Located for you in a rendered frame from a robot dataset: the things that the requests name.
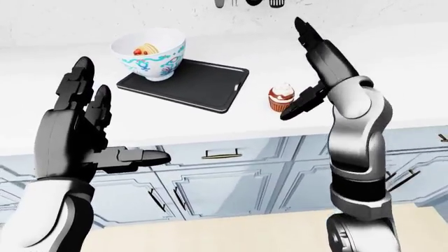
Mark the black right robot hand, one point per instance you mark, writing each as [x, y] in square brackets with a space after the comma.
[323, 55]

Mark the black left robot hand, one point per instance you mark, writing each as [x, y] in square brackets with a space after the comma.
[59, 136]

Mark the frosted cupcake in brown wrapper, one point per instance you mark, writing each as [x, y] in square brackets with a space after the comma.
[280, 98]

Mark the white patterned ceramic bowl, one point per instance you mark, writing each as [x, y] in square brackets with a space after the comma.
[150, 55]

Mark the small cake with strawberries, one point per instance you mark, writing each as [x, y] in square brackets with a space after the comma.
[146, 50]

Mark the black rectangular tray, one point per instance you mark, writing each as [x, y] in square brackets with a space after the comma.
[196, 84]

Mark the hanging slotted spatula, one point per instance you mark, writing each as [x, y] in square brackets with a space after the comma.
[276, 3]

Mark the hanging black ladle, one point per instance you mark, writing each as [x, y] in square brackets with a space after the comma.
[253, 2]

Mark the hanging grey kitchen utensil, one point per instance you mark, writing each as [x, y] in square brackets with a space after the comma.
[219, 3]

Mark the pale blue kitchen cabinet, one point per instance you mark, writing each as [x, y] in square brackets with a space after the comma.
[227, 178]

